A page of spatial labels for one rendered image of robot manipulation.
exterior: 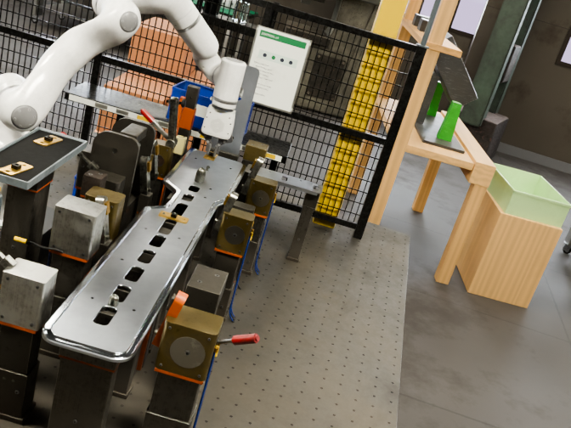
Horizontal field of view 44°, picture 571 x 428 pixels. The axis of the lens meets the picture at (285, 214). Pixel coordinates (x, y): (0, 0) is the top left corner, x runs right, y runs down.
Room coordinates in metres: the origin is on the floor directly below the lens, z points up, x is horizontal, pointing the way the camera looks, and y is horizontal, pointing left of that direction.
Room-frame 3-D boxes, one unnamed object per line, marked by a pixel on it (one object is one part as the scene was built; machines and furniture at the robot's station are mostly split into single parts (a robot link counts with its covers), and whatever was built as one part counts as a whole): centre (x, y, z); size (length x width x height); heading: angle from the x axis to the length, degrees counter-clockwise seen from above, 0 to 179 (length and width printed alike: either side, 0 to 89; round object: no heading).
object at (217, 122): (2.31, 0.30, 1.19); 0.10 x 0.07 x 0.11; 90
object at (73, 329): (1.82, 0.30, 1.00); 1.38 x 0.22 x 0.02; 0
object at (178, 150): (2.39, 0.43, 0.88); 0.04 x 0.04 x 0.37; 0
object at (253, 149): (2.58, 0.18, 0.88); 0.08 x 0.08 x 0.36; 0
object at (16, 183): (1.61, 0.64, 1.16); 0.37 x 0.14 x 0.02; 0
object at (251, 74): (2.57, 0.29, 1.17); 0.12 x 0.01 x 0.34; 90
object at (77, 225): (1.51, 0.48, 0.90); 0.13 x 0.08 x 0.41; 90
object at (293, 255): (2.47, -0.07, 0.84); 0.05 x 0.05 x 0.29; 0
